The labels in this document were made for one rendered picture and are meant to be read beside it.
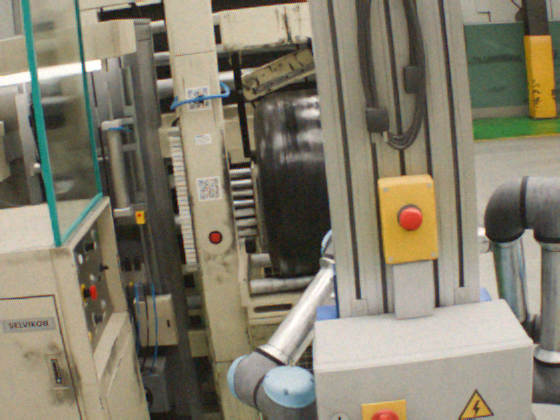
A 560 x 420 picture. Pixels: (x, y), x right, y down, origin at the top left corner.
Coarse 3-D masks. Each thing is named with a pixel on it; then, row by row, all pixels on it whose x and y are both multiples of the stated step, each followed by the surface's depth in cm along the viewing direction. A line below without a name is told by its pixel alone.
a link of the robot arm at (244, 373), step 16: (320, 272) 203; (320, 288) 199; (304, 304) 198; (320, 304) 198; (288, 320) 198; (304, 320) 196; (272, 336) 198; (288, 336) 195; (304, 336) 196; (256, 352) 194; (272, 352) 192; (288, 352) 194; (240, 368) 194; (256, 368) 191; (272, 368) 190; (240, 384) 191; (240, 400) 194
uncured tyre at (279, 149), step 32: (288, 96) 256; (256, 128) 250; (288, 128) 243; (320, 128) 243; (256, 160) 248; (288, 160) 240; (320, 160) 239; (288, 192) 239; (320, 192) 239; (288, 224) 242; (320, 224) 242; (288, 256) 249; (320, 256) 250
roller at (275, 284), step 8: (256, 280) 261; (264, 280) 261; (272, 280) 261; (280, 280) 260; (288, 280) 260; (296, 280) 260; (304, 280) 260; (256, 288) 260; (264, 288) 260; (272, 288) 260; (280, 288) 260; (288, 288) 261; (296, 288) 261; (304, 288) 262
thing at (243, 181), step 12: (240, 168) 313; (252, 168) 299; (240, 180) 301; (252, 180) 300; (240, 192) 302; (252, 192) 303; (240, 204) 302; (252, 204) 302; (240, 216) 305; (252, 216) 317; (252, 228) 306; (240, 240) 306
